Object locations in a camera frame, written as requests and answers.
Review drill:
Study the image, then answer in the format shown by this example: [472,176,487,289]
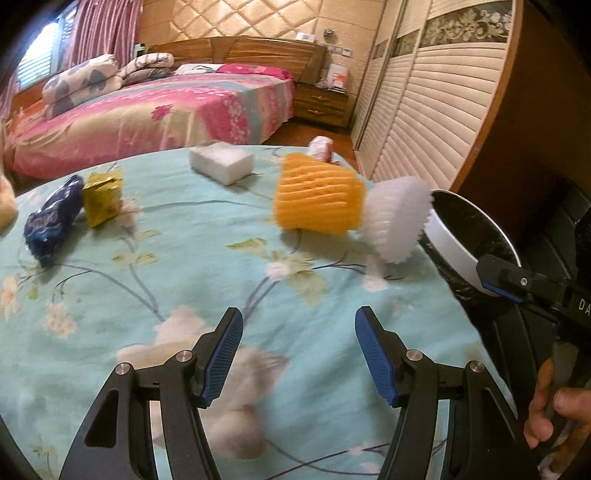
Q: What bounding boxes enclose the folded heart-print quilt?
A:
[42,54,122,119]

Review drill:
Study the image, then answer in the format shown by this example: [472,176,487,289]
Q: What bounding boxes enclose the yellow-green snack packet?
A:
[82,168,123,228]

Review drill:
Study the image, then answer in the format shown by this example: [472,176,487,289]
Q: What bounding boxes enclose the wooden nightstand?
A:
[294,83,349,128]

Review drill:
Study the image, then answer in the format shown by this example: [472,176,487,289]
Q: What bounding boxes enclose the orange foam fruit net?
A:
[273,153,366,236]

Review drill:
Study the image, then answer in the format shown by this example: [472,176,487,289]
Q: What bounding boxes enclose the folded striped quilt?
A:
[116,52,174,86]

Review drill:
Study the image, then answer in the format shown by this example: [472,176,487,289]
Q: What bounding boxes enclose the blue snack wrapper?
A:
[24,175,84,268]

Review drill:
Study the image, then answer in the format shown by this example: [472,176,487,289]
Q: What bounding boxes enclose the cream teddy bear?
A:
[0,174,18,229]

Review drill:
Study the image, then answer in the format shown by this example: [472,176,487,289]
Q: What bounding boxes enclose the bed with pink sheet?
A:
[7,73,296,180]

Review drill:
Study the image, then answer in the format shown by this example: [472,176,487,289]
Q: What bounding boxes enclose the white louvered wardrobe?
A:
[352,1,516,189]

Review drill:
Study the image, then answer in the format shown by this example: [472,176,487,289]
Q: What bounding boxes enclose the window with blinds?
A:
[17,1,78,91]

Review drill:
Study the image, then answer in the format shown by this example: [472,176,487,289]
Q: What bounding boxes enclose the right pink curtain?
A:
[62,0,143,69]

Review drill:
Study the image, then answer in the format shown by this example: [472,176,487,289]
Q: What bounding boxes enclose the wooden headboard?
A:
[146,36,328,84]

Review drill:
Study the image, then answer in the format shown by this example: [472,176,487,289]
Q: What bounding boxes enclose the small red white wrapper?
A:
[307,136,334,163]

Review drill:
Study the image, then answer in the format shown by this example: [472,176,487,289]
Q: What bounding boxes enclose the pink pillow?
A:
[216,63,294,80]

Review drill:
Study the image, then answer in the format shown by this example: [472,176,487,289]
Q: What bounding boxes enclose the white pillow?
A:
[174,63,222,75]

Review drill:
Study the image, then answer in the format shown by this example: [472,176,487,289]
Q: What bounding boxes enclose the white foam fruit net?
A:
[361,176,433,264]

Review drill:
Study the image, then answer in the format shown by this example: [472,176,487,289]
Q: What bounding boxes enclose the white orange bag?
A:
[327,63,349,90]

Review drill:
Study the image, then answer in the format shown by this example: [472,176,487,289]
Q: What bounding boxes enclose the person's right hand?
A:
[524,359,590,479]

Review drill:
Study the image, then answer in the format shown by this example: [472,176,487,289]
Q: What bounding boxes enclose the white foam block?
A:
[188,141,254,186]

